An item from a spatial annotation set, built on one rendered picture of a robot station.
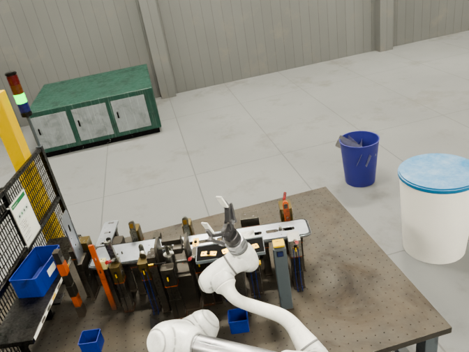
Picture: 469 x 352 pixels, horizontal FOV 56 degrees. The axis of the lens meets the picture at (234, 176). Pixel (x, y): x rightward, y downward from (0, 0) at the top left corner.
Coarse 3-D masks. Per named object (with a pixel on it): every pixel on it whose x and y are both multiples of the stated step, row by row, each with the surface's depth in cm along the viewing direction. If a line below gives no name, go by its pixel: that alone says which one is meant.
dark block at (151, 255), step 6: (150, 252) 251; (150, 258) 247; (156, 270) 251; (156, 276) 253; (156, 282) 255; (162, 282) 256; (156, 288) 257; (162, 288) 258; (162, 294) 260; (162, 300) 262; (168, 300) 265; (162, 306) 264; (168, 306) 264
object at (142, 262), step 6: (138, 258) 256; (144, 258) 255; (138, 264) 251; (144, 264) 251; (144, 270) 253; (150, 270) 256; (144, 276) 255; (150, 276) 255; (144, 282) 256; (150, 282) 258; (150, 288) 261; (150, 294) 263; (156, 294) 265; (150, 300) 263; (156, 300) 265; (156, 306) 267
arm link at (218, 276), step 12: (216, 264) 196; (228, 264) 195; (204, 276) 195; (216, 276) 193; (228, 276) 193; (204, 288) 194; (216, 288) 193; (228, 288) 192; (228, 300) 192; (240, 300) 189; (252, 300) 189; (252, 312) 188; (264, 312) 185; (276, 312) 184; (288, 312) 184; (288, 324) 181; (300, 324) 180; (300, 336) 177; (312, 336) 177; (300, 348) 175
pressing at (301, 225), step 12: (240, 228) 279; (252, 228) 277; (264, 228) 275; (276, 228) 273; (300, 228) 269; (144, 240) 284; (192, 240) 276; (264, 240) 264; (96, 252) 280; (120, 252) 276; (132, 252) 274; (108, 264) 267
